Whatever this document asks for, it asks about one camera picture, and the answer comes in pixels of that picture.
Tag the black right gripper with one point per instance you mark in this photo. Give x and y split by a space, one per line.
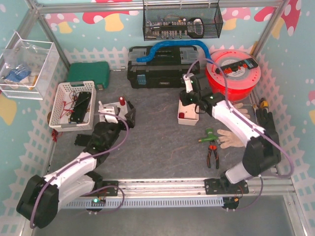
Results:
185 99

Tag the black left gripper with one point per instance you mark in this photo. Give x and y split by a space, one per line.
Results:
125 119

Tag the black handled screwdriver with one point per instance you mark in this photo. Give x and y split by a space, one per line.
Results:
128 102

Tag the large red spring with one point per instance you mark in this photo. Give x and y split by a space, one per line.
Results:
122 101

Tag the white peg fixture base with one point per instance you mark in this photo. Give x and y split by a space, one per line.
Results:
114 108

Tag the black rectangular plate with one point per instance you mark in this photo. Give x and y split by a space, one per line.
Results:
82 140

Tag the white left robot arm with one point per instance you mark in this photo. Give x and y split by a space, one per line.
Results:
41 211

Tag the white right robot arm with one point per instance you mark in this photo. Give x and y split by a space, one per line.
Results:
261 145

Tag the white spring box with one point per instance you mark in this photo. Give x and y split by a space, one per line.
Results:
191 114

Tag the green hand tool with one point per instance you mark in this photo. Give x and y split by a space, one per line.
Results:
210 137

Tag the black toolbox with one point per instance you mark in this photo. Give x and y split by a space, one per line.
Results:
165 70

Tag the red filament spool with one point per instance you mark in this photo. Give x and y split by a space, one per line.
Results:
240 83

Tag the upper white work glove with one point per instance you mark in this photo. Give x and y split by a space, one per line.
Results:
240 108

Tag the white work glove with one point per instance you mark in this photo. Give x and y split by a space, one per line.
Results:
228 139
240 108

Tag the black device in basket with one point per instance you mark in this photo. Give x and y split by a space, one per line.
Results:
80 107

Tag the lower white work glove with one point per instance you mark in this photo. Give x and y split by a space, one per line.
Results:
228 139

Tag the green plastic case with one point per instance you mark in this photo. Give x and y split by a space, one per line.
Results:
98 72

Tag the white perforated basket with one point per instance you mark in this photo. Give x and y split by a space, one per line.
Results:
65 100

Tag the black power strip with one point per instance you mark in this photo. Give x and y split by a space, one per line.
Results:
233 65

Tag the yellow black tool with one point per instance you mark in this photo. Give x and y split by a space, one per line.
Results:
263 104

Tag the black yellow rubber glove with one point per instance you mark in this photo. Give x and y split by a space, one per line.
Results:
265 120

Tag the clear acrylic box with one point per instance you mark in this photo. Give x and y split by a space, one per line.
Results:
41 57

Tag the blue white glove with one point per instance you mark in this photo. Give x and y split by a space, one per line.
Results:
19 74

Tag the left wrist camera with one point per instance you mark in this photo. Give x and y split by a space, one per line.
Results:
107 117

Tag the black wire mesh basket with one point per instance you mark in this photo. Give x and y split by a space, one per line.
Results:
181 22

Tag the grey slotted cable duct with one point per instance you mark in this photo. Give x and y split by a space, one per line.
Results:
146 203

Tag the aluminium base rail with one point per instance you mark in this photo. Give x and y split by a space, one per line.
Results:
169 188

